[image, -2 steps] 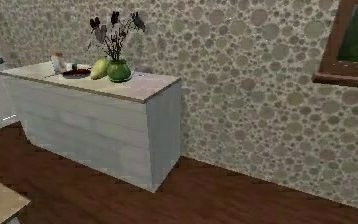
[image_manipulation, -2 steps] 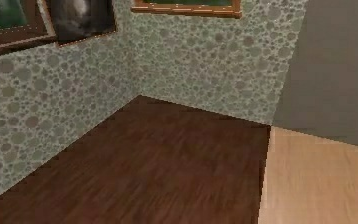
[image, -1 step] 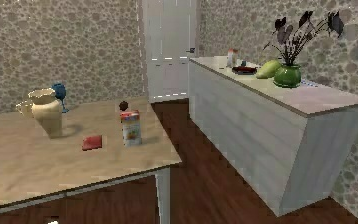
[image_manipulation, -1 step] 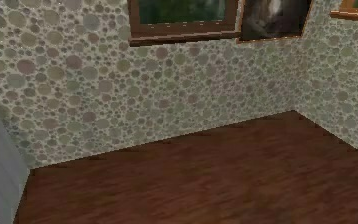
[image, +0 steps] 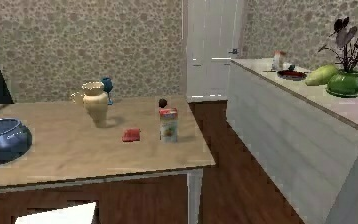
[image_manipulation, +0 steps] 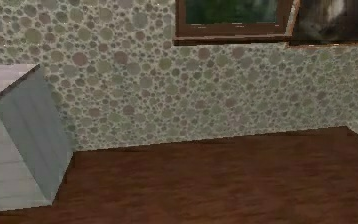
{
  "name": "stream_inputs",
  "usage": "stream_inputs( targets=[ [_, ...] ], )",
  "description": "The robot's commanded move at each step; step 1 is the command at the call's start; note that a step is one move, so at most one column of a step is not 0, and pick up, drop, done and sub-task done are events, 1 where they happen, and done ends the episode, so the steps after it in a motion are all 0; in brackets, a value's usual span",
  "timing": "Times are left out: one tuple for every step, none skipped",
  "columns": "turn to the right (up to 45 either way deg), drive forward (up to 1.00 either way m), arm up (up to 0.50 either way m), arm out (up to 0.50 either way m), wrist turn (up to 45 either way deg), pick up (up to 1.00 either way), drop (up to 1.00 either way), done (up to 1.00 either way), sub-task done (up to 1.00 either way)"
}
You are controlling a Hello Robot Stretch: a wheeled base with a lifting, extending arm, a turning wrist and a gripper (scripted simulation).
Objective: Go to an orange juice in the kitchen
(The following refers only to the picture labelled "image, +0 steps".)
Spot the white chair seat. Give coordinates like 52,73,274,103
14,201,98,224

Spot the dark blue bowl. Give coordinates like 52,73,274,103
0,117,33,163

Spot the grey kitchen counter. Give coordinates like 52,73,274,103
225,57,358,224

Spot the pale bottle with red cap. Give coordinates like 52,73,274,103
272,50,287,72

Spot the wooden table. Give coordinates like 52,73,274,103
0,96,217,224

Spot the white room door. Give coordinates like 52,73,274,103
182,0,246,103

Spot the cream ceramic vase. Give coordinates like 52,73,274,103
81,81,109,128

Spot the yellow-green squash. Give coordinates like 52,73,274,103
304,64,340,87

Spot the green pot plant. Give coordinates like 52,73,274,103
317,15,358,98

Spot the red flat block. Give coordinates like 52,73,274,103
121,127,142,143

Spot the red and black pan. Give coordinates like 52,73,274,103
276,69,308,81

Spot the orange juice carton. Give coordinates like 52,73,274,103
158,107,180,144

